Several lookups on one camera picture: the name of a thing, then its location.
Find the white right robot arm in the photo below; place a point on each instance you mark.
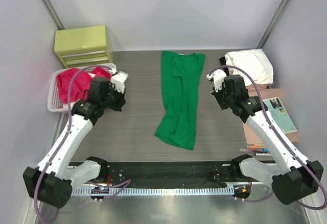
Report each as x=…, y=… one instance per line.
x=294, y=176

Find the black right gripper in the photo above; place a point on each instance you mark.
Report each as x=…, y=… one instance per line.
x=217, y=95

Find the green t shirt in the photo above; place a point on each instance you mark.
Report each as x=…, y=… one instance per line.
x=180, y=78

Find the white plastic laundry basket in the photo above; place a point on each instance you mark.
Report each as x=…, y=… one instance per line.
x=54, y=102

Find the white marker pen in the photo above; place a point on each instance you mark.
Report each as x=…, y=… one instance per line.
x=262, y=154

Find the black folded t shirt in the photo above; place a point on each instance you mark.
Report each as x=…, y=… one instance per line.
x=222, y=61

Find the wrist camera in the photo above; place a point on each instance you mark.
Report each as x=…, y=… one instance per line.
x=217, y=78
x=118, y=80

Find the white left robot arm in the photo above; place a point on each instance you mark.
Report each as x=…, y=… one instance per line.
x=50, y=181

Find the teal paperback book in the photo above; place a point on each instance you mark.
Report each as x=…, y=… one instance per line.
x=280, y=115

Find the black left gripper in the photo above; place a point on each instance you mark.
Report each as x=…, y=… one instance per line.
x=121, y=100

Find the yellow green drawer cabinet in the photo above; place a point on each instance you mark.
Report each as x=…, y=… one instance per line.
x=83, y=46

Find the blue marker pen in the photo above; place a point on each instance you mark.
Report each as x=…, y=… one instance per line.
x=255, y=150

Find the white folded t shirt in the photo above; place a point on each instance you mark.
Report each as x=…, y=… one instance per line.
x=254, y=62

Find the aluminium slotted rail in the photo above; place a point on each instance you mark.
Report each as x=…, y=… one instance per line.
x=102, y=191

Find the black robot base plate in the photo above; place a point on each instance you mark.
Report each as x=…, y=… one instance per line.
x=178, y=174

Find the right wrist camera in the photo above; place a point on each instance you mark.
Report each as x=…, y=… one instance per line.
x=217, y=78

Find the red t shirt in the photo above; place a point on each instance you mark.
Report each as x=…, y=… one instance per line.
x=99, y=72

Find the pink folded t shirt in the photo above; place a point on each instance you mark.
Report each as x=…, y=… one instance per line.
x=260, y=86

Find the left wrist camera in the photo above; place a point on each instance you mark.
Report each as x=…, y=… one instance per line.
x=118, y=80

